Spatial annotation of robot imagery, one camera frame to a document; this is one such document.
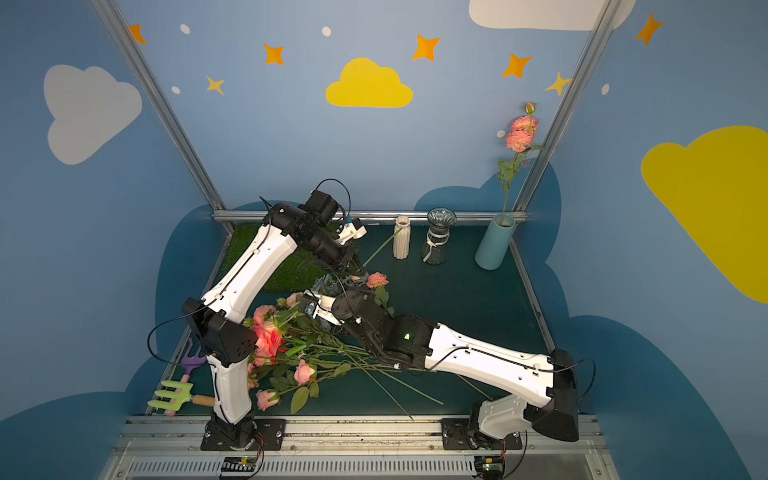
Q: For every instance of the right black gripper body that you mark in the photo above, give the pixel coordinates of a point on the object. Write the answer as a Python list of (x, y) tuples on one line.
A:
[(334, 304)]

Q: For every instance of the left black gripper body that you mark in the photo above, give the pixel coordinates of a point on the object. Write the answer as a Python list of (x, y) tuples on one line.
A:
[(346, 260)]

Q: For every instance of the pink rose spray stem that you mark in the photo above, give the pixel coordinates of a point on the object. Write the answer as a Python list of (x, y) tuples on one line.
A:
[(521, 140)]

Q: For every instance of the coral pink rose stem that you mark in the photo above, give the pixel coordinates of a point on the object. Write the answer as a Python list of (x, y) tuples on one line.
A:
[(269, 335)]

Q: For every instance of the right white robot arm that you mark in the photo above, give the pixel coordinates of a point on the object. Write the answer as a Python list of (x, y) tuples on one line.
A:
[(541, 390)]

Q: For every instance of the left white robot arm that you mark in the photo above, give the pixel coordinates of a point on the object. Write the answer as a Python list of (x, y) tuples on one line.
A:
[(217, 319)]

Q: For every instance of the blue grey fabric flowers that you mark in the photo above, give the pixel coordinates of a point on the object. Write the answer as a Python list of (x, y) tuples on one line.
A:
[(333, 285)]

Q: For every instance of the white ribbed ceramic vase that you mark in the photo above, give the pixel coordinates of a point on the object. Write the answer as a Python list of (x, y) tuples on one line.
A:
[(401, 238)]

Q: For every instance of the clear glass vase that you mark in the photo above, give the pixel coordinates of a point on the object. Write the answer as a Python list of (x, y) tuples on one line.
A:
[(441, 220)]

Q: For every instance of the teal cylinder vase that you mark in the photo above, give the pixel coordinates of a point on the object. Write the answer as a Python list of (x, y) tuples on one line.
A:
[(495, 242)]

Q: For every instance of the green artificial grass mat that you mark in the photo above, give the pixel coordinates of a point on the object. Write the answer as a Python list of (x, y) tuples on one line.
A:
[(297, 273)]

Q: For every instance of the pink flower bouquet pile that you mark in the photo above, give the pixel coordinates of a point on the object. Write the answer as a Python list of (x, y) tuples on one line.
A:
[(315, 352)]

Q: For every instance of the purple toy garden rake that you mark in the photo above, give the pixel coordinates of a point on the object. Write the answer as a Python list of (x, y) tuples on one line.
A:
[(191, 361)]

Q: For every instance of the green toy garden fork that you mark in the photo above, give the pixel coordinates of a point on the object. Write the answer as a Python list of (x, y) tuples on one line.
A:
[(175, 394)]

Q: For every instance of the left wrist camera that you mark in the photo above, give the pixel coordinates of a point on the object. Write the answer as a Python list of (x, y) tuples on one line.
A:
[(352, 229)]

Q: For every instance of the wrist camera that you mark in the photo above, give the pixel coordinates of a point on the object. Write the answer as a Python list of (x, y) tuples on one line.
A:
[(352, 229), (317, 306)]

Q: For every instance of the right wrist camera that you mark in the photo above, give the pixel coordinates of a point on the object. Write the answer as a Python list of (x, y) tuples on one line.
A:
[(317, 306)]

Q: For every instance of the horizontal aluminium frame bar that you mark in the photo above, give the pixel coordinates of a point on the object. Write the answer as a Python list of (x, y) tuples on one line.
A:
[(369, 217)]

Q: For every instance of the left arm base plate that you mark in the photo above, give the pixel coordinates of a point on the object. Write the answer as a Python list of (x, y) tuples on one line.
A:
[(250, 434)]

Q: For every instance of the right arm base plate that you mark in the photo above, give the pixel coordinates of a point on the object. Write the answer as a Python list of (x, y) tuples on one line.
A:
[(474, 433)]

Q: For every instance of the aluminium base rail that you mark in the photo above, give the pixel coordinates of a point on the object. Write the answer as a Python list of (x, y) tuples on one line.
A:
[(354, 447)]

